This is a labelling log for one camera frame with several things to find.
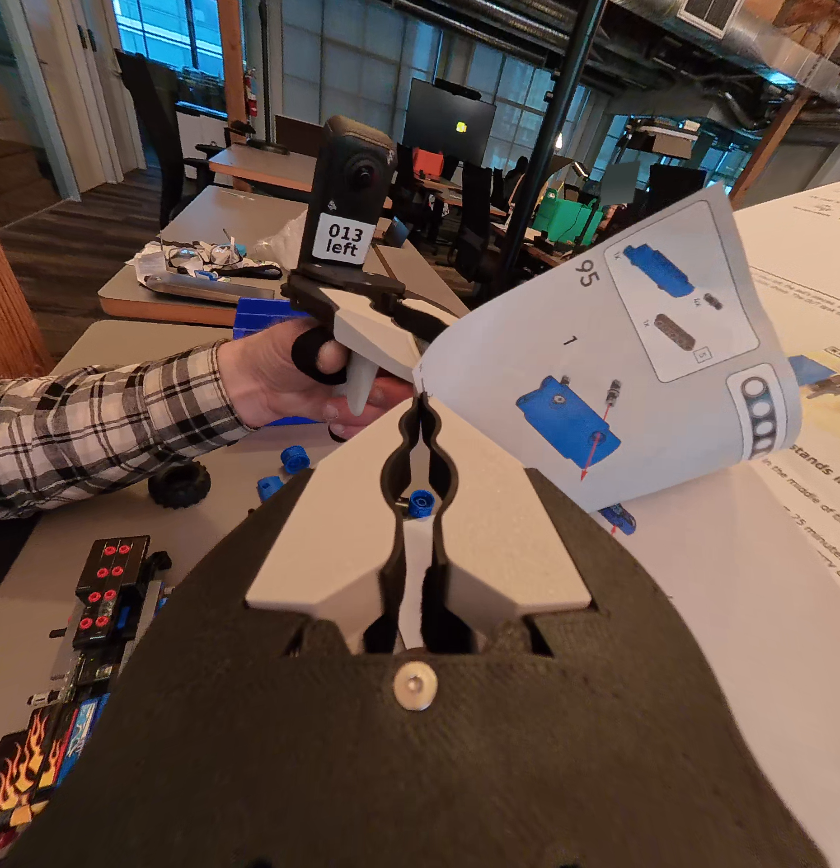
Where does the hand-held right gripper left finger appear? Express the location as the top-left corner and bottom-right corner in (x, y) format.
(245, 395), (421, 621)

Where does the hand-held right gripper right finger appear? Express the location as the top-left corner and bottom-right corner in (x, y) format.
(423, 395), (592, 618)

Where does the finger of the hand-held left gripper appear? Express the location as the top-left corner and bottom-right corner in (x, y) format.
(333, 290), (424, 384)
(389, 298), (461, 347)

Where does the instruction booklet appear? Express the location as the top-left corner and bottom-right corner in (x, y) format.
(413, 178), (840, 868)

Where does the toy brick truck model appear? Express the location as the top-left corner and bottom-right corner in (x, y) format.
(0, 534), (173, 855)

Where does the person's left forearm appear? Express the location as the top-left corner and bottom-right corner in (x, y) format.
(0, 339), (254, 519)

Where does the grey background desk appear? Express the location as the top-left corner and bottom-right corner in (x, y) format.
(98, 184), (475, 326)

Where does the person's left hand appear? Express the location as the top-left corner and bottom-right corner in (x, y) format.
(220, 319), (421, 442)

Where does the blue storage bin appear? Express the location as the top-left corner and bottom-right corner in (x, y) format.
(233, 297), (322, 428)

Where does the wooden background table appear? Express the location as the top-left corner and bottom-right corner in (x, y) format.
(208, 146), (394, 211)

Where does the black rubber tyre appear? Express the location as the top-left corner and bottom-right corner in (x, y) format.
(147, 460), (212, 509)

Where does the green bin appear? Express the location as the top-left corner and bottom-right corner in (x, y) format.
(531, 190), (604, 248)

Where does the black monitor screen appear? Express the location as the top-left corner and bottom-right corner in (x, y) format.
(403, 78), (497, 167)

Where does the black steel pole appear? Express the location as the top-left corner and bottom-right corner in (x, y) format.
(501, 0), (607, 292)

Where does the black office chair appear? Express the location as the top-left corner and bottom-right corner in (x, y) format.
(115, 49), (214, 228)

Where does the wooden board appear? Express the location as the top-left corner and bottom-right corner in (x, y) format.
(0, 217), (55, 381)

